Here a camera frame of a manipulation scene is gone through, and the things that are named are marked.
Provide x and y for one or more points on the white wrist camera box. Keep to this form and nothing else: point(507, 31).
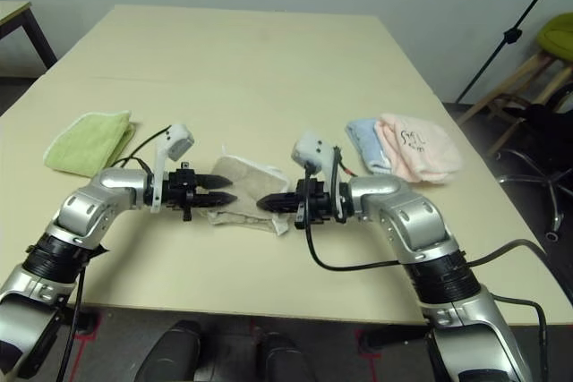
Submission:
point(311, 149)
point(177, 140)

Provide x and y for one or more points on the wooden stool green cushion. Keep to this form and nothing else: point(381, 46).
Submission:
point(559, 33)

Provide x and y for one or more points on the light blue folded towel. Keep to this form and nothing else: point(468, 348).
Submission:
point(365, 140)

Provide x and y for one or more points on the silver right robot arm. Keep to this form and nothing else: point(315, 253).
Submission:
point(412, 216)

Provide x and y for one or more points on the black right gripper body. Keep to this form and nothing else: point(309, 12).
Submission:
point(315, 203)

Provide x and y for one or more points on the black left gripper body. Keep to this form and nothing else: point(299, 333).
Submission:
point(181, 189)

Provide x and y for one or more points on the red floor tape mark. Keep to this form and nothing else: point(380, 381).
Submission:
point(369, 353)

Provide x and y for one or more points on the green folded towel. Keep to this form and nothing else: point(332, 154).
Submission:
point(89, 140)

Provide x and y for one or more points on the beige side table dark frame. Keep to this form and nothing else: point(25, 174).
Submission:
point(13, 11)

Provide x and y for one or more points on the black right robot foot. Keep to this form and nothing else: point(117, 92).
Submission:
point(282, 359)

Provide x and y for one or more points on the black office chair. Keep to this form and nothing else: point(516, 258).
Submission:
point(546, 176)

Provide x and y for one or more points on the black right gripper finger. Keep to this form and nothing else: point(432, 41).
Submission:
point(284, 198)
point(279, 207)

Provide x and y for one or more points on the black table foot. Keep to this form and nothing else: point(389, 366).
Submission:
point(85, 321)
point(394, 338)

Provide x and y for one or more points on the black stand pole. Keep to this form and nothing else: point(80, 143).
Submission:
point(511, 36)

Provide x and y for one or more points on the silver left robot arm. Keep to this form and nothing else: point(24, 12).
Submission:
point(89, 207)

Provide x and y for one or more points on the beige towel white trim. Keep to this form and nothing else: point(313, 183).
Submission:
point(250, 180)

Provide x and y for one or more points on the pink folded towel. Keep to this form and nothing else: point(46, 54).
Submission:
point(425, 149)

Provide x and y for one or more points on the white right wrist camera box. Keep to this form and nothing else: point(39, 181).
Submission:
point(311, 149)

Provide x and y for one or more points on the black left robot foot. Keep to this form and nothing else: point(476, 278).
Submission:
point(172, 353)

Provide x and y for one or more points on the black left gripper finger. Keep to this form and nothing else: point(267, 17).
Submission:
point(215, 182)
point(217, 200)

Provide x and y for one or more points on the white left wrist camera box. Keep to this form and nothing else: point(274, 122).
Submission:
point(177, 140)

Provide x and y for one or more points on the black robot foot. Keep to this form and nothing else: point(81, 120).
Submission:
point(282, 359)
point(172, 353)

